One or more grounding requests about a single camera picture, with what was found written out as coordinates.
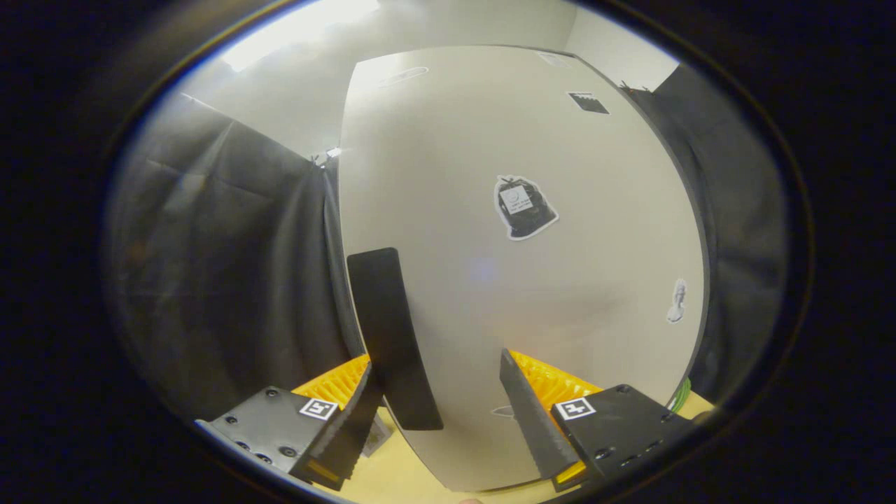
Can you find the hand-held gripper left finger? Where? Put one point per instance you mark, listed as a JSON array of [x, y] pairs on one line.
[[353, 434]]

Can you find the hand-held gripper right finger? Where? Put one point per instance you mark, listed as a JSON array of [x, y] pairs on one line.
[[532, 420]]

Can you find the white shoe cabinet door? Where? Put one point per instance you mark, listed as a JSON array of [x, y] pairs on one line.
[[560, 315]]

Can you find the grey shoe cabinet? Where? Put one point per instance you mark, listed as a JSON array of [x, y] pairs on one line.
[[707, 301]]

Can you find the black backdrop cloth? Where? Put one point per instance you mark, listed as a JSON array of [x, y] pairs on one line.
[[224, 266]]

